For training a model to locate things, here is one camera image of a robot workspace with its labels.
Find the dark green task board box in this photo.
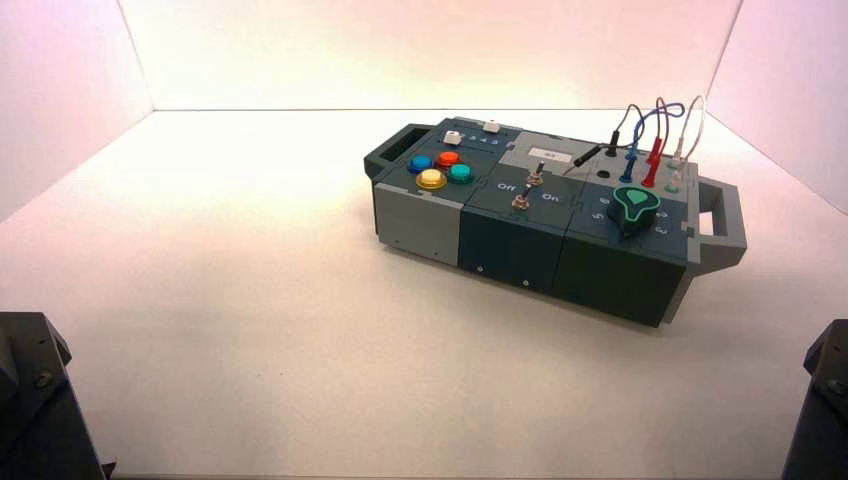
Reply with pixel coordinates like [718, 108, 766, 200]
[363, 117, 748, 329]

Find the green rotary knob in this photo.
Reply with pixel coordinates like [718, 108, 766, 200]
[607, 185, 662, 240]

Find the black banana plug cable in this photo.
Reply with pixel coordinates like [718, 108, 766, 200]
[563, 103, 644, 176]

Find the blue banana plug cable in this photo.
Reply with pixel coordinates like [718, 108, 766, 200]
[619, 101, 686, 185]

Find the red banana plug cable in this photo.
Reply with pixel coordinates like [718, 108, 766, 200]
[641, 97, 672, 189]

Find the white banana plug cable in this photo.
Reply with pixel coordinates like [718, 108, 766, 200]
[664, 94, 706, 195]

